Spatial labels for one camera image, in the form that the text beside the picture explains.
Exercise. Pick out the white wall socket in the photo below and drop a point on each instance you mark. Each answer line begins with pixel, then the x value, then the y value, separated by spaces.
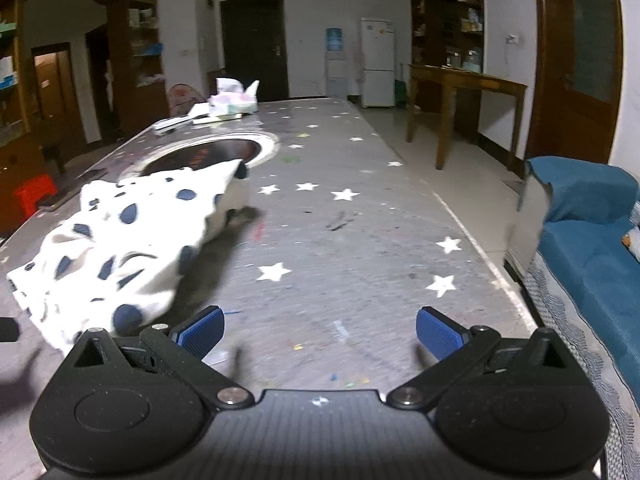
pixel 512 39

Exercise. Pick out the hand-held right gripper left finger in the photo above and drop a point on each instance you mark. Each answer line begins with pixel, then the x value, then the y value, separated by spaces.
pixel 202 331

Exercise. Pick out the wooden side table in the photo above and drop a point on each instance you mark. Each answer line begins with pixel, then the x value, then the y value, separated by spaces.
pixel 470 80

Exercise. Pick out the glass jar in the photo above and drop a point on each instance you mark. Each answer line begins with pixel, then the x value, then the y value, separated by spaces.
pixel 472 60
pixel 452 58

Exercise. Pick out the white remote control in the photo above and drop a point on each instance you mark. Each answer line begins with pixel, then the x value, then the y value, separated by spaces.
pixel 172 124

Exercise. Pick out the grey star-print tablecloth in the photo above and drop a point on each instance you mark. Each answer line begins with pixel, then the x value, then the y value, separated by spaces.
pixel 350 240

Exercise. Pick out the blue water bottle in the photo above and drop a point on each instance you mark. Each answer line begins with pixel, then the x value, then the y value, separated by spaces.
pixel 335 40

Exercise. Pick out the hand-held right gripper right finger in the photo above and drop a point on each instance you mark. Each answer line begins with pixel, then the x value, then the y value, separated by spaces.
pixel 440 332

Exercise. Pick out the white refrigerator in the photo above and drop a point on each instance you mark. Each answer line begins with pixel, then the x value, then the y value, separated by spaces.
pixel 378 60

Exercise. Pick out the black smartphone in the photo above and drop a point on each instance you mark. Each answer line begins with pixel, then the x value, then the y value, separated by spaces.
pixel 60 201

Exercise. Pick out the blue sofa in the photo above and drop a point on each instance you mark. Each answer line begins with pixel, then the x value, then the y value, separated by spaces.
pixel 585 240

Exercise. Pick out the white blue-dotted garment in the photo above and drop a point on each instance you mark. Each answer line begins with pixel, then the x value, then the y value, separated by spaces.
pixel 125 250

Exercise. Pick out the dark wooden shelf cabinet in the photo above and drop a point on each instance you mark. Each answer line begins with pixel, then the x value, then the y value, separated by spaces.
pixel 440 20

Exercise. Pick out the dark room door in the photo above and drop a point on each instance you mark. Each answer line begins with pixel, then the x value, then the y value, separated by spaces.
pixel 255 45

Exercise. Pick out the green broom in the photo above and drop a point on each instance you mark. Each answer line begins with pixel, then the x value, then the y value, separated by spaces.
pixel 401 90

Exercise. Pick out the pink round fan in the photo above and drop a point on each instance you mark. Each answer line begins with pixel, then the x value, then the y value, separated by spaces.
pixel 186 100

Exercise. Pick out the flat notepad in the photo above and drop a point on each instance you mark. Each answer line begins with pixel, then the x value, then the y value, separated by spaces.
pixel 217 118

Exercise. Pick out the brown wooden door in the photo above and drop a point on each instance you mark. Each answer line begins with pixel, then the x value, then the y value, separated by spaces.
pixel 555 60

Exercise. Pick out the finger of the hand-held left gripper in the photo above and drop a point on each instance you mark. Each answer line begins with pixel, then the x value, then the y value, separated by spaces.
pixel 7 330

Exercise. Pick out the red plastic stool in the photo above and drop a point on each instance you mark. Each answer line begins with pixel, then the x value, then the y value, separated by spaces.
pixel 34 192

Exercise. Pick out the tissue box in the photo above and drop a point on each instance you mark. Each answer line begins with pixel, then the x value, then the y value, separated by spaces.
pixel 232 102

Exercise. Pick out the white paper sheet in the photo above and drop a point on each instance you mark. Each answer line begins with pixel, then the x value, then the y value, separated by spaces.
pixel 199 108

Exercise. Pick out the round built-in induction cooktop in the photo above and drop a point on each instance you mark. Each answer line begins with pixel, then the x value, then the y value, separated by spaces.
pixel 210 152

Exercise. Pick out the white water dispenser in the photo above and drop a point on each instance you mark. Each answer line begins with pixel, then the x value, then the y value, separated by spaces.
pixel 336 77

